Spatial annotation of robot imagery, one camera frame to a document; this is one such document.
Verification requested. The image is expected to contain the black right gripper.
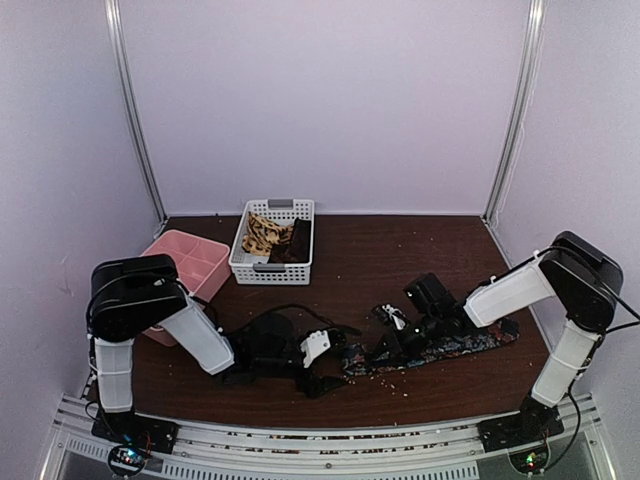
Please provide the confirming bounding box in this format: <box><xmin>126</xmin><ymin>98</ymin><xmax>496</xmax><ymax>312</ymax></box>
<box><xmin>368</xmin><ymin>311</ymin><xmax>444</xmax><ymax>367</ymax></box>

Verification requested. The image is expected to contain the navy floral patterned tie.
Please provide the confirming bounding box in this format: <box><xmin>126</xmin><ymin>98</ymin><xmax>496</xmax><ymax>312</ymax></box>
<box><xmin>341</xmin><ymin>318</ymin><xmax>520</xmax><ymax>377</ymax></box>

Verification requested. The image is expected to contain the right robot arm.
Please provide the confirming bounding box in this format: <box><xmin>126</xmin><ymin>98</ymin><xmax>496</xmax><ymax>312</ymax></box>
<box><xmin>363</xmin><ymin>218</ymin><xmax>639</xmax><ymax>429</ymax></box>

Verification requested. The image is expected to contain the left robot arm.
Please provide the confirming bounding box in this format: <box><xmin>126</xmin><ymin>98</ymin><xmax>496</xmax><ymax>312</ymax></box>
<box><xmin>85</xmin><ymin>254</ymin><xmax>346</xmax><ymax>444</ymax></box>

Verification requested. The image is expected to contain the white perforated plastic basket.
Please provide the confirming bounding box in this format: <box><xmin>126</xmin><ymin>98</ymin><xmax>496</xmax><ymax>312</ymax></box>
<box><xmin>228</xmin><ymin>199</ymin><xmax>315</xmax><ymax>286</ymax></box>

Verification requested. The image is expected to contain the dark brown red floral tie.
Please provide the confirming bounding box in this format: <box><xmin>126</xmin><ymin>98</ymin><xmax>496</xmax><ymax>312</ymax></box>
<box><xmin>268</xmin><ymin>219</ymin><xmax>312</xmax><ymax>264</ymax></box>

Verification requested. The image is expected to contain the yellow floral tie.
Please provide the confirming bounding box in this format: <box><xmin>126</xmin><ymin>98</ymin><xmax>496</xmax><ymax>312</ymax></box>
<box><xmin>242</xmin><ymin>212</ymin><xmax>293</xmax><ymax>257</ymax></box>

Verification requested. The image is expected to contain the pink divided organizer tray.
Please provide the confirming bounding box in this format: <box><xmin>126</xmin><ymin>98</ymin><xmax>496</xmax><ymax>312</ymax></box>
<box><xmin>139</xmin><ymin>229</ymin><xmax>232</xmax><ymax>348</ymax></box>

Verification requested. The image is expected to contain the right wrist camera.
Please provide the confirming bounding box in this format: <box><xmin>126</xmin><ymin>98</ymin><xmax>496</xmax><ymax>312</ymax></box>
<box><xmin>371</xmin><ymin>303</ymin><xmax>408</xmax><ymax>331</ymax></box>

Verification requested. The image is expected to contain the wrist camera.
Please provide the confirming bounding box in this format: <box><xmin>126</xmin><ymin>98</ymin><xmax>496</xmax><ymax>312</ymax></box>
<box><xmin>299</xmin><ymin>329</ymin><xmax>346</xmax><ymax>369</ymax></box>
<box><xmin>371</xmin><ymin>303</ymin><xmax>408</xmax><ymax>331</ymax></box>

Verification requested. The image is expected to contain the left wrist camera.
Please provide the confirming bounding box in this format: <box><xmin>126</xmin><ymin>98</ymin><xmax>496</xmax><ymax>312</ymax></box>
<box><xmin>299</xmin><ymin>329</ymin><xmax>346</xmax><ymax>369</ymax></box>

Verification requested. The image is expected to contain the aluminium front rail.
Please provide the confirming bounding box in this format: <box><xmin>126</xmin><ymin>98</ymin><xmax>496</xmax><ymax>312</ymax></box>
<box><xmin>39</xmin><ymin>392</ymin><xmax>616</xmax><ymax>480</ymax></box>

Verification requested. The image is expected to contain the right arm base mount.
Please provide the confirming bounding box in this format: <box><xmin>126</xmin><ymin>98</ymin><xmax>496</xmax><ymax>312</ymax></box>
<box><xmin>477</xmin><ymin>408</ymin><xmax>565</xmax><ymax>452</ymax></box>

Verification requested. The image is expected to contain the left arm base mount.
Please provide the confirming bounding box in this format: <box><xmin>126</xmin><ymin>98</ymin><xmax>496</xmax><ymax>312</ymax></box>
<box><xmin>91</xmin><ymin>409</ymin><xmax>179</xmax><ymax>454</ymax></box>

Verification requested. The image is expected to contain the right aluminium frame post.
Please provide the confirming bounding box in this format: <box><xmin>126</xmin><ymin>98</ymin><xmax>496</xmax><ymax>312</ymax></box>
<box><xmin>483</xmin><ymin>0</ymin><xmax>546</xmax><ymax>226</ymax></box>

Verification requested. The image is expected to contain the aluminium frame post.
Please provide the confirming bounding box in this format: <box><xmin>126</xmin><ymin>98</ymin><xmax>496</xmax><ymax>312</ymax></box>
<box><xmin>104</xmin><ymin>0</ymin><xmax>169</xmax><ymax>227</ymax></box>
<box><xmin>483</xmin><ymin>0</ymin><xmax>546</xmax><ymax>226</ymax></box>

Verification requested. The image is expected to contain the left aluminium frame post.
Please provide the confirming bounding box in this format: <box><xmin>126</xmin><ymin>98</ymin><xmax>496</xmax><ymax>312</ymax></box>
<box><xmin>104</xmin><ymin>0</ymin><xmax>169</xmax><ymax>227</ymax></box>

